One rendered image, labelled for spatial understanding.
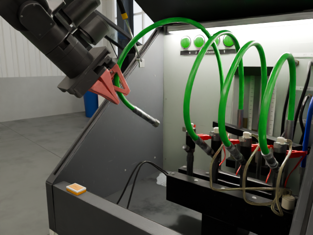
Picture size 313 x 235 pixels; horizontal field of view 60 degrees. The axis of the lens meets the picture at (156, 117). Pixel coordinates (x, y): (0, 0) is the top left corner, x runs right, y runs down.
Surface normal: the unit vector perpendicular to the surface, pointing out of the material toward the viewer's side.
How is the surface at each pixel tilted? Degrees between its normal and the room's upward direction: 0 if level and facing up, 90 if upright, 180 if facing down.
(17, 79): 90
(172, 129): 90
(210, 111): 90
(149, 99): 90
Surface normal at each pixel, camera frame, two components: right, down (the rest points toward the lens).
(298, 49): -0.62, 0.15
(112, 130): 0.78, 0.12
